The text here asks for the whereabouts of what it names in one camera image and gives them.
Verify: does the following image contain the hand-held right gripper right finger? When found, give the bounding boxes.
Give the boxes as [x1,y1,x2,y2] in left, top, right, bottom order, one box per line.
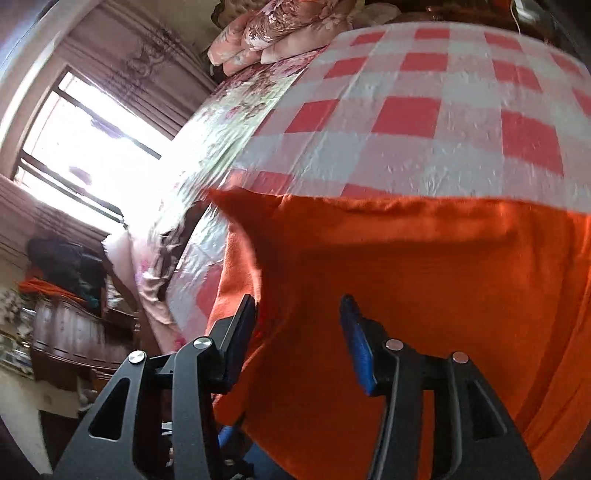
[339,295,541,480]

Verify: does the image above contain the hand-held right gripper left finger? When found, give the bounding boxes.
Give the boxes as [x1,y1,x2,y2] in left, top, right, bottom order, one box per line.
[53,294,257,480]

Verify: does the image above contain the orange pants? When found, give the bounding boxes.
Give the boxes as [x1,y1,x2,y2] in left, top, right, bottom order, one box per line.
[205,187,591,480]

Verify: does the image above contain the dark brown patterned cloth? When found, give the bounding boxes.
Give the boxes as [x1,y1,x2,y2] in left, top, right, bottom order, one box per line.
[157,203,208,296]

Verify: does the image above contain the person's blue jeans legs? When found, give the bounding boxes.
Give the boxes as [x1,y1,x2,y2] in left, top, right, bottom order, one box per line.
[217,422,259,480]

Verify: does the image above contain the wooden dresser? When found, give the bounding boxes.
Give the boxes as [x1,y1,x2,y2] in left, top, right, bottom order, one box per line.
[30,295,144,393]

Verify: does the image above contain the dark clothes pile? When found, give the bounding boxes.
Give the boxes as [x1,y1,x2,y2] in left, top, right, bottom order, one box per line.
[27,235,107,310]

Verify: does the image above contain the floral bed sheet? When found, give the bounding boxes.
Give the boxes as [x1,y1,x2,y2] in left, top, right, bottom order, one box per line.
[104,48,333,356]

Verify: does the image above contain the cluttered display shelf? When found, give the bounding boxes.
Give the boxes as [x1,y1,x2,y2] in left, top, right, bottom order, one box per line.
[0,286,35,377]

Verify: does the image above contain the red white checkered blanket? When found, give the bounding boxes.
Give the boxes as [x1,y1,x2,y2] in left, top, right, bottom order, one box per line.
[164,21,591,342]

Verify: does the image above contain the window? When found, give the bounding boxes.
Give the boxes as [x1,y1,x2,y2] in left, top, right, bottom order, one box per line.
[14,65,162,222]

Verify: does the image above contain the pale pink pillow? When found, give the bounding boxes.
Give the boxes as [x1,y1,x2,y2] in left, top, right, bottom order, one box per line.
[261,32,331,65]

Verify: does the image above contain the folded pink quilt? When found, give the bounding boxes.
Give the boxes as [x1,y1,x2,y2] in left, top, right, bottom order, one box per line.
[208,9,278,75]

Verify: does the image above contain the pink patterned curtain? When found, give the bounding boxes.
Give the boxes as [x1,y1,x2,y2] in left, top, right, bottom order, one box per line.
[60,0,218,139]

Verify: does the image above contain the folded floral quilt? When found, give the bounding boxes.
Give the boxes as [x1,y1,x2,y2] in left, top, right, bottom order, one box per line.
[245,0,365,51]

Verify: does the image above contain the wooden nightstand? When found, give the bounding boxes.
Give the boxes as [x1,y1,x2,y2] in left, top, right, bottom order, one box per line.
[397,0,568,28]

